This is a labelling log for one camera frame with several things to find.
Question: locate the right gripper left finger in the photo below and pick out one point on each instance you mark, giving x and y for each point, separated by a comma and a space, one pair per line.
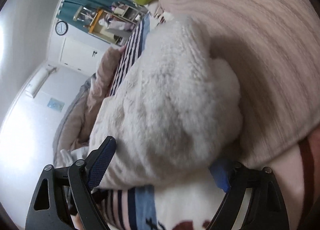
48, 208

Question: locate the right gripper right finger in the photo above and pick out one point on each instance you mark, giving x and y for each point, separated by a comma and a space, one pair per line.
253, 199

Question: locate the cream knit cardigan with bows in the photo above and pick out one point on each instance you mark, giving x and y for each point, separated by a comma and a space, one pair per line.
175, 111

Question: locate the white crumpled cloth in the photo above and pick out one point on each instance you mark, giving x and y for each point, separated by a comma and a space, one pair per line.
71, 156

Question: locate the pink grey striped duvet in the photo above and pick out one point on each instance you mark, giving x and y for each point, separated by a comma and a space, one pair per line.
76, 125

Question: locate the striped fleece blanket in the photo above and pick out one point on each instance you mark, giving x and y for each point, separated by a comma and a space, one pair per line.
147, 206

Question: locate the white air conditioner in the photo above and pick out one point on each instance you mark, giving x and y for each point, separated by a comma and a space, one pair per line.
38, 80

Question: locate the white door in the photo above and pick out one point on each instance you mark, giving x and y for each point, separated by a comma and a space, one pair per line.
80, 56

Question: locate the glass display case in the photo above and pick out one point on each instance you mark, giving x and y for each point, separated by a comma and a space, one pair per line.
84, 14

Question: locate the pink ribbed pillow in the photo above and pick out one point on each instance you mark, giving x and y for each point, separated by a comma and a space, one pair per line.
273, 47

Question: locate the teal curtain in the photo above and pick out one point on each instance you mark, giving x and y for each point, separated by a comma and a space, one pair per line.
68, 8

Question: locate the blue wall poster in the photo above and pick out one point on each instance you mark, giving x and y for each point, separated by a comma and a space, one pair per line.
56, 105

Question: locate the round wall clock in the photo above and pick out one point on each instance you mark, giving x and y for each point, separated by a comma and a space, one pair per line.
61, 28

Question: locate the yellow frame shelf unit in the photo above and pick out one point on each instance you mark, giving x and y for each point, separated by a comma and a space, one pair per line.
98, 27

